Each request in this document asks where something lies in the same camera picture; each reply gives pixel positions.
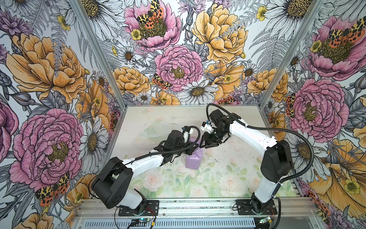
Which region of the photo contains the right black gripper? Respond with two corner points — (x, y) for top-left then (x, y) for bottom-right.
(199, 126), (229, 149)

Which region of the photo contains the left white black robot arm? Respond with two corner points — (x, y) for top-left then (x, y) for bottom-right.
(90, 126), (201, 216)

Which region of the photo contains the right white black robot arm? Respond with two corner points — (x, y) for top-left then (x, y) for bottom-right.
(200, 109), (293, 214)

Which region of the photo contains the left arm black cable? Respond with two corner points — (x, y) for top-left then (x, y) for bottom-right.
(87, 126), (202, 201)

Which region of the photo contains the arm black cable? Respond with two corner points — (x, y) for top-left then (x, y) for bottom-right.
(87, 126), (202, 201)
(204, 103), (315, 229)

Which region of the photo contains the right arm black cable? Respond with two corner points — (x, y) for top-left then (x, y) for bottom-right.
(204, 103), (315, 229)

